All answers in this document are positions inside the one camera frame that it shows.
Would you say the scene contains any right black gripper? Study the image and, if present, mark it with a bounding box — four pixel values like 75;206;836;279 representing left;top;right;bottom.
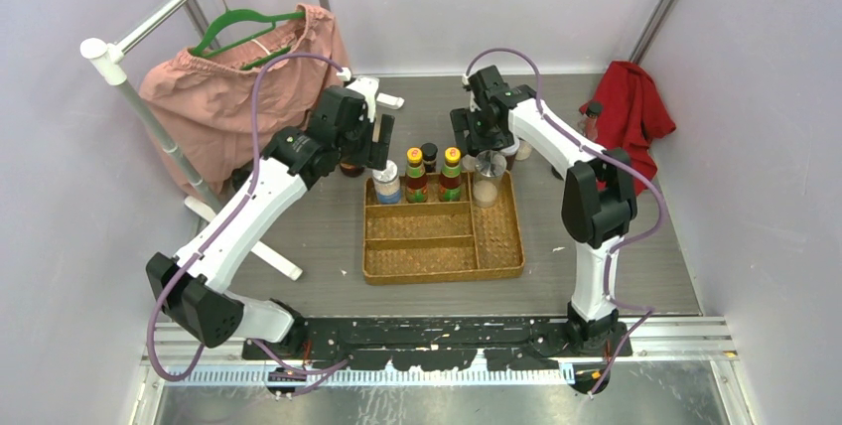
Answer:
451;103;515;158

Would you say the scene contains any silver lid pepper jar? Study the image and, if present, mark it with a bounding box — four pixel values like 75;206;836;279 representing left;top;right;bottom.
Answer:
371;160;402;205

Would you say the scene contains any silver lid tall glass jar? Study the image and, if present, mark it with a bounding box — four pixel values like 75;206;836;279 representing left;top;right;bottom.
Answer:
472;150;507;208

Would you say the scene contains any yellow cap sauce bottle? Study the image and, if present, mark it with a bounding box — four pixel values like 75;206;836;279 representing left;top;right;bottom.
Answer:
439;147;462;202
405;147;428;203

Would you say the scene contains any woven divided tray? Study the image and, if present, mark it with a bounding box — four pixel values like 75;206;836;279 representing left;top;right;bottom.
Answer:
362;172;525;286

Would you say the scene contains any red cloth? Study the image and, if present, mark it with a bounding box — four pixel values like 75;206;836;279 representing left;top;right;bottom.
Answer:
592;61;676;180

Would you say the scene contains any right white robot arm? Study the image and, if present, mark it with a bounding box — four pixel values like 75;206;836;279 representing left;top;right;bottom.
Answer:
450;66;637;354

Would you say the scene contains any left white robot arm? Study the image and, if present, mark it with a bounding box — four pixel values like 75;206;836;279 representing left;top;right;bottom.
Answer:
146;76;404;358

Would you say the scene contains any red lid sauce jar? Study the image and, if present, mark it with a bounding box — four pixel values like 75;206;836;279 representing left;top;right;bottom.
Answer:
339;162;365;178

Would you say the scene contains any white lid sauce jar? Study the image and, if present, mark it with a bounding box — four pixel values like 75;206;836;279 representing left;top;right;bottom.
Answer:
499;138;520;171

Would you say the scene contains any black lid spice grinder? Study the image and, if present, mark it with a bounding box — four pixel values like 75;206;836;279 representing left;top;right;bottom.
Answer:
462;155;477;172

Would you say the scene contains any small black cap bottle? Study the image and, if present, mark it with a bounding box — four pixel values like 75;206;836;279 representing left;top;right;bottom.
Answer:
420;142;439;173

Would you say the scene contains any clear vinegar bottle red label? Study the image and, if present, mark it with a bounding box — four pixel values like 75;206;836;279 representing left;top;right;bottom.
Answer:
579;100;603;142

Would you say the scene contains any dark lid small jar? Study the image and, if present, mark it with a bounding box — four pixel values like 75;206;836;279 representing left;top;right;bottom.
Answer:
229;166;253;193

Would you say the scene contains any white garment rack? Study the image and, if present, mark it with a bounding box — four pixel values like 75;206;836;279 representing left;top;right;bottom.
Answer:
79;0;405;281

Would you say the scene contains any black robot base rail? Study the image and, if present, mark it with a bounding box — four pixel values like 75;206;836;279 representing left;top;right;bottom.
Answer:
241;316;632;392

